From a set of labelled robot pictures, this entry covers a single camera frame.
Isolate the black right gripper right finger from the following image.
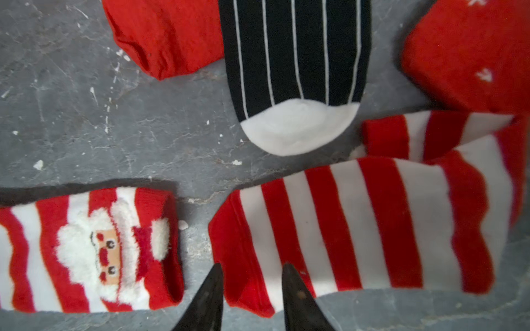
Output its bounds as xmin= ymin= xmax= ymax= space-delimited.
xmin=282 ymin=263 xmax=335 ymax=331

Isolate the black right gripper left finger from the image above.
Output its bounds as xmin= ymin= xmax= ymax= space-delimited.
xmin=173 ymin=263 xmax=224 ymax=331

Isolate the red white santa sock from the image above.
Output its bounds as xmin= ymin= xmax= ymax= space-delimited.
xmin=1 ymin=187 xmax=184 ymax=313

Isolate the red white striped sock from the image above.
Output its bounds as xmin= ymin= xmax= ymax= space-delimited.
xmin=208 ymin=111 xmax=528 ymax=317

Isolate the red plain sock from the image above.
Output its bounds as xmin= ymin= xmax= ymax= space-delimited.
xmin=102 ymin=0 xmax=224 ymax=81

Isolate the red snowflake sock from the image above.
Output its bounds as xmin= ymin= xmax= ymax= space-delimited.
xmin=401 ymin=0 xmax=529 ymax=114

